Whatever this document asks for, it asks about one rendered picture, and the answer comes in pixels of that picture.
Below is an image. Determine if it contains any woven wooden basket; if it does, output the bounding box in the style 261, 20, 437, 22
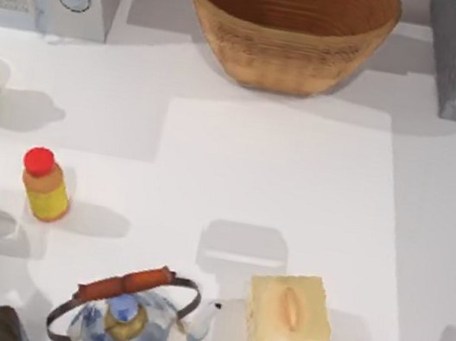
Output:
170, 0, 404, 111

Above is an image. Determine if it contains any pale wooden tissue box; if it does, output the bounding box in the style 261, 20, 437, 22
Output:
240, 264, 342, 341

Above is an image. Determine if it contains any yellow bottle with red cap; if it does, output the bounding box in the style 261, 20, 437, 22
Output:
14, 144, 79, 226

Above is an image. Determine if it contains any blue and white teapot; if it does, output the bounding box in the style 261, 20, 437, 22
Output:
43, 249, 227, 341

